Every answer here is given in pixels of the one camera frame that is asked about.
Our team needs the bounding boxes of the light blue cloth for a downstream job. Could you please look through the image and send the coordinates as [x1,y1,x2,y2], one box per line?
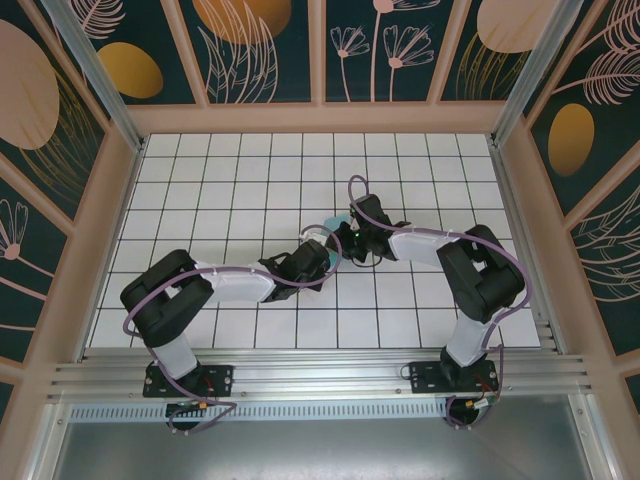
[322,214,351,271]

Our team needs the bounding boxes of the grey metal sheet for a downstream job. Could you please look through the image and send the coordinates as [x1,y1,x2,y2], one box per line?
[47,399,609,480]

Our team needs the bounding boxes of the dark panel pink flowers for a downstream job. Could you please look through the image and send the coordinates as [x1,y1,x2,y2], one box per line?
[324,0,440,105]

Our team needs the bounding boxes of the dark panel orange disc leaves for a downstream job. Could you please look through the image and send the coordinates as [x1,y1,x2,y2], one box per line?
[180,0,320,106]

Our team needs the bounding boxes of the dark panel oval and feather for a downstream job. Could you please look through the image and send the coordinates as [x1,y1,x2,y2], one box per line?
[522,0,640,217]

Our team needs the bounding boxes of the dark panel pink feathers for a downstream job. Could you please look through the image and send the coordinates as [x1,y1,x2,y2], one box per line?
[569,149,640,357]

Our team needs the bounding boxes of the dark panel small orange oval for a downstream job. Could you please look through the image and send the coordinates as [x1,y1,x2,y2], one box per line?
[62,0,199,106]

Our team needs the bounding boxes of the dark panel flower and stems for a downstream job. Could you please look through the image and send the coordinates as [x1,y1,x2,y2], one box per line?
[0,164,70,365]

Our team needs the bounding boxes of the dark panel large pale disc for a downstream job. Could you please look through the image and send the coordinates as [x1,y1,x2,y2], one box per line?
[0,0,110,224]

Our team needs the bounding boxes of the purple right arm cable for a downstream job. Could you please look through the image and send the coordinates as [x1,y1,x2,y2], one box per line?
[347,174,529,432]

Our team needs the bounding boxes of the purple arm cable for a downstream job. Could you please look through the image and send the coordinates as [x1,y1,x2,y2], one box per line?
[347,174,529,432]
[122,227,345,437]

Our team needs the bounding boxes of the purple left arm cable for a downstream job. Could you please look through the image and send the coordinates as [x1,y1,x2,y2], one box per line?
[122,227,345,437]

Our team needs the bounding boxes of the aluminium mounting rail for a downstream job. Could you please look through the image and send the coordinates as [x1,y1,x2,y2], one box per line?
[47,347,596,401]

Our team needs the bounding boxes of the aluminium side rail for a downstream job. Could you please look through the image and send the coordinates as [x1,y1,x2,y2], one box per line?
[492,142,569,354]

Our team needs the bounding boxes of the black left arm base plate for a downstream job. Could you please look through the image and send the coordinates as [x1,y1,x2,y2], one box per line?
[143,363,235,399]

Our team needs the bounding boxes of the slotted grey cable tray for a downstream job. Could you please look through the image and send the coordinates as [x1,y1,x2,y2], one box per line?
[69,403,451,421]

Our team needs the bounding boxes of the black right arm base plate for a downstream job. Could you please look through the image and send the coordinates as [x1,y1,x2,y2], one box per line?
[408,360,500,397]

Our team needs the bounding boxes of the aluminium corner post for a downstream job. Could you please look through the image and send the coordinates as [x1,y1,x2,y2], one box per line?
[489,0,592,147]
[42,0,147,152]

